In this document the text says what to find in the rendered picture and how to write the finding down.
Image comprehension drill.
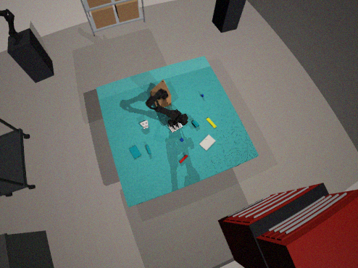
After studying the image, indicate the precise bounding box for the teal flat plate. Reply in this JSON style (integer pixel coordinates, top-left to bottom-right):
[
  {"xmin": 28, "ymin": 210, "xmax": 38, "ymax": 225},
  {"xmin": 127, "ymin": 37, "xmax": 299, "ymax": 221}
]
[{"xmin": 129, "ymin": 146, "xmax": 141, "ymax": 159}]

